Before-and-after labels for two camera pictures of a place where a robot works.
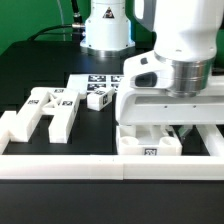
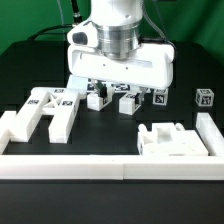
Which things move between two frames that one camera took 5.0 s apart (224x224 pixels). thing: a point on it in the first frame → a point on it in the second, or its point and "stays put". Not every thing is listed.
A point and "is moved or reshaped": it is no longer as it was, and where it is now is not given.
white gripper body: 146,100 → 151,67
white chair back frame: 58,104 stays put
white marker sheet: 83,83 stays put
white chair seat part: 147,140 is moved or reshaped
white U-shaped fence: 114,166 stays put
